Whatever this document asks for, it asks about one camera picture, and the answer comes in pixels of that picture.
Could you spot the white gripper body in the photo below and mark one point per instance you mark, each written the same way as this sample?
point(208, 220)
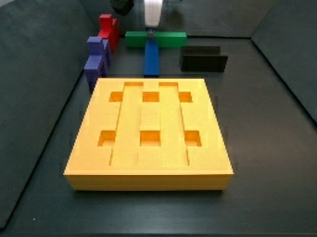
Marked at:
point(153, 7)

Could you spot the long green block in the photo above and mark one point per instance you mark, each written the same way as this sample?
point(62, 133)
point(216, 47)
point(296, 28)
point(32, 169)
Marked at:
point(166, 38)

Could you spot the yellow slotted board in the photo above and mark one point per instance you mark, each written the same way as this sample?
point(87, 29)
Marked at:
point(149, 138)

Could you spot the red stepped block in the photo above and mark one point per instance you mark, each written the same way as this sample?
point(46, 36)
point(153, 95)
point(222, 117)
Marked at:
point(109, 29)

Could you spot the long blue block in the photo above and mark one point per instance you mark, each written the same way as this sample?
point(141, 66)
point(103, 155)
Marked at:
point(151, 59)

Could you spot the purple stepped block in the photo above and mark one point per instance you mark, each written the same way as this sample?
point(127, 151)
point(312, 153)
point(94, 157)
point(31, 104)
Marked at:
point(98, 61)

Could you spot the black U-shaped bracket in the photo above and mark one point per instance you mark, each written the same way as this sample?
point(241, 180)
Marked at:
point(202, 59)

